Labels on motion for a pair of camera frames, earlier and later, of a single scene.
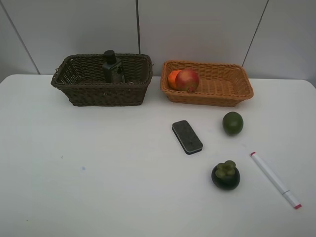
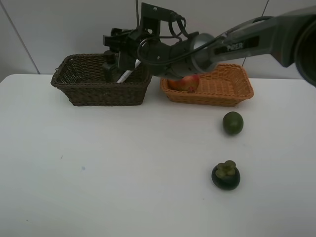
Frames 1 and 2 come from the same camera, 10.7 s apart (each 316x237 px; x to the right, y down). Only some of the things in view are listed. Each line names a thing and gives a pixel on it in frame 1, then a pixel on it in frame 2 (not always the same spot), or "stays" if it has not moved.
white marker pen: x=285 y=191 -> x=127 y=73
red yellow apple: x=185 y=80 stays
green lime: x=232 y=123 stays
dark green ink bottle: x=113 y=68 stays
